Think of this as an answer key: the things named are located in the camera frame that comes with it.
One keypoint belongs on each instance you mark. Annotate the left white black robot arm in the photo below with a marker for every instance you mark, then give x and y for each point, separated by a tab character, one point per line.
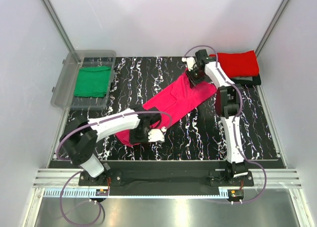
136	124

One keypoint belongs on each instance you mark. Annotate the green t shirt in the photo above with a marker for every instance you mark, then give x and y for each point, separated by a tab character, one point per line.
92	82

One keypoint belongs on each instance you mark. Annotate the clear plastic bin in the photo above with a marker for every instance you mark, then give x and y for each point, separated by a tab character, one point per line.
63	92

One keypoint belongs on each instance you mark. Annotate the orange connector board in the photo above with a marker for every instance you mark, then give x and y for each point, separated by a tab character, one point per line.
102	192
236	193

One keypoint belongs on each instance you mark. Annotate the left orange connector board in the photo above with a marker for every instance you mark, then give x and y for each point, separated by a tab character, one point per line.
102	192

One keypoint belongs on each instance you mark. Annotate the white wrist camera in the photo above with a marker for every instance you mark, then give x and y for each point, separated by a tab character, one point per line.
157	135
190	62

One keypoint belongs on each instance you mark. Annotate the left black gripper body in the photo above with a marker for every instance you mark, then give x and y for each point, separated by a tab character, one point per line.
138	136

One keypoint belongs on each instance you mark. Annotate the pink t shirt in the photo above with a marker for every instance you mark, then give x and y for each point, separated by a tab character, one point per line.
177	100

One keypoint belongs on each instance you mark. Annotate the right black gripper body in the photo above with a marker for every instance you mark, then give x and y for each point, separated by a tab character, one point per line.
194	76

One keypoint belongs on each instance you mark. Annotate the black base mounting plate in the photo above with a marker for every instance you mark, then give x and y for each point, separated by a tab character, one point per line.
164	178

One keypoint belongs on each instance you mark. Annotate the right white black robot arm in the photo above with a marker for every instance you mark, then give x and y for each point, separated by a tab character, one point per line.
228	106

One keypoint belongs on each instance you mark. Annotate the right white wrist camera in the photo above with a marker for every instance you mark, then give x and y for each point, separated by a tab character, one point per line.
190	62

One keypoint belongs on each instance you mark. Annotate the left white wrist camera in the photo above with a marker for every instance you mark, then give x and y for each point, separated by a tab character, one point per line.
157	135

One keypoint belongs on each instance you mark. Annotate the folded red t shirt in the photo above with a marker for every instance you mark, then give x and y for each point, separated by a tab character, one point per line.
239	64

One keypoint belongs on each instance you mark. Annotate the black marbled table mat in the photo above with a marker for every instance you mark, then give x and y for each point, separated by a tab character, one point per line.
199	135

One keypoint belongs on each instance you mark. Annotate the white slotted cable duct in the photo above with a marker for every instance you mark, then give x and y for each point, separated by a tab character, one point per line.
72	193

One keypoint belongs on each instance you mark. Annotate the folded black t shirt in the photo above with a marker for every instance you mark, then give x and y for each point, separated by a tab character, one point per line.
248	81

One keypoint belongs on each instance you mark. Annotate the right orange connector board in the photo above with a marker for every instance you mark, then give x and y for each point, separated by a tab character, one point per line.
236	193

